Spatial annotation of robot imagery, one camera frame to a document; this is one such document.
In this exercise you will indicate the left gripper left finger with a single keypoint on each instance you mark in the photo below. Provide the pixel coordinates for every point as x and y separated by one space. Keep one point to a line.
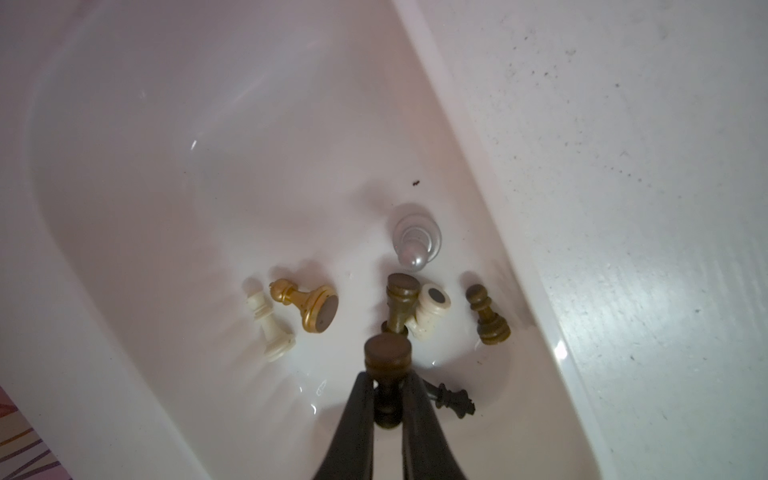
350 454

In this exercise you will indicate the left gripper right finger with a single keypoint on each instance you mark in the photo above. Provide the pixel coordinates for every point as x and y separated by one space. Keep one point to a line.
425 450

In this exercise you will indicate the silver pawn in tray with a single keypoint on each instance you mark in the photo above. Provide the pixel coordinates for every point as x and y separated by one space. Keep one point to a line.
417 241

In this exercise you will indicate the white storage tray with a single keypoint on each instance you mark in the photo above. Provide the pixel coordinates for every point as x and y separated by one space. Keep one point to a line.
161 161

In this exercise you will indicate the brown wooden knight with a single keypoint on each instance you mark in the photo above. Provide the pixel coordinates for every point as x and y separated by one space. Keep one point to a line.
388 358

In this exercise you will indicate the white knight piece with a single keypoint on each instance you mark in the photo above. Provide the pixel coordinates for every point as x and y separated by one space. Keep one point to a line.
432 305

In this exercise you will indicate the small dark brown pawn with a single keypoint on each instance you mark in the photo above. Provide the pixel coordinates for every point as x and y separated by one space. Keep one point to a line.
492 328

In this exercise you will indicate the black and white pawn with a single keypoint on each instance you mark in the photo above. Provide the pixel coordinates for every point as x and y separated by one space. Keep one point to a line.
278 341

